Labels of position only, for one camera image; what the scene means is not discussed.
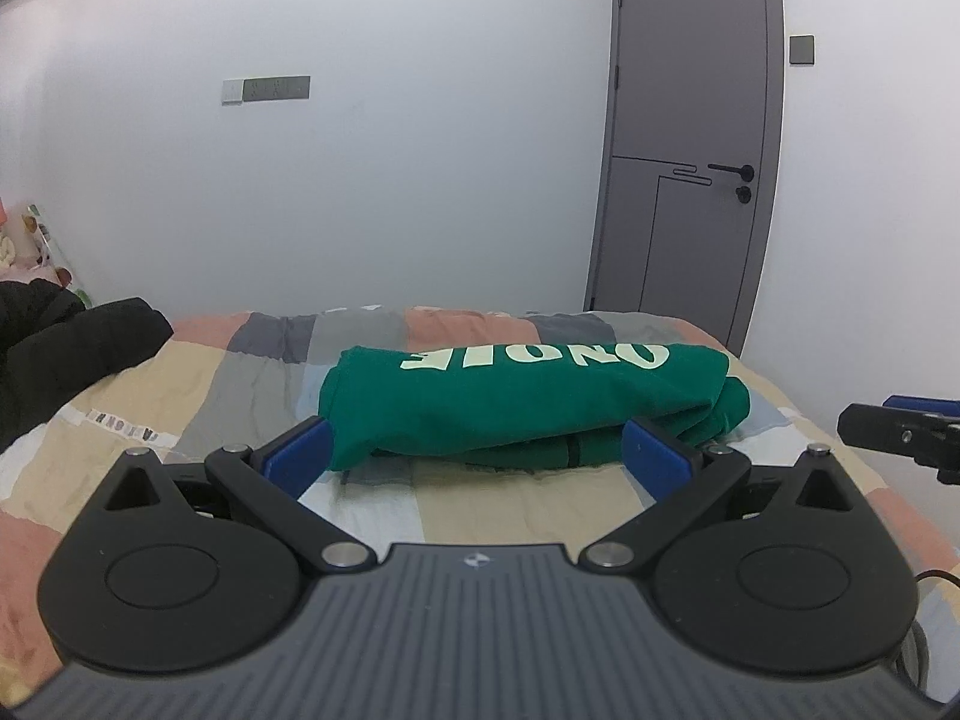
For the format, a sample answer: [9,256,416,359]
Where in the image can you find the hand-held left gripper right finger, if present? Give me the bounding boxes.
[585,418,860,571]

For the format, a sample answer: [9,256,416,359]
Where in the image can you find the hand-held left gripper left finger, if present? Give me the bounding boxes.
[101,418,376,571]

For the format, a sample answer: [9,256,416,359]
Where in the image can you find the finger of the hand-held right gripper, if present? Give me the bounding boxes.
[883,394,960,419]
[836,403,960,467]

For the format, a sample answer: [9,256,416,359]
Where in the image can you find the green sweatshirt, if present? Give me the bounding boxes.
[316,341,751,473]

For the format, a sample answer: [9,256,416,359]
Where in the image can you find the patchwork bed quilt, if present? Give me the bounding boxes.
[0,305,960,691]

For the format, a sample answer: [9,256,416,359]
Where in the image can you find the black padded jacket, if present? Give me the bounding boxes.
[0,279,175,451]

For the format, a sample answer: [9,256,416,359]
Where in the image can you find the grey door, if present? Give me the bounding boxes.
[583,0,785,357]

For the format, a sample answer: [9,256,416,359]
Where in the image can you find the black cable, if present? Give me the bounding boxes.
[896,572,960,691]

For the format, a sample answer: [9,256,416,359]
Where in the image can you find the dark grey wall socket panel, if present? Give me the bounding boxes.
[244,76,311,101]

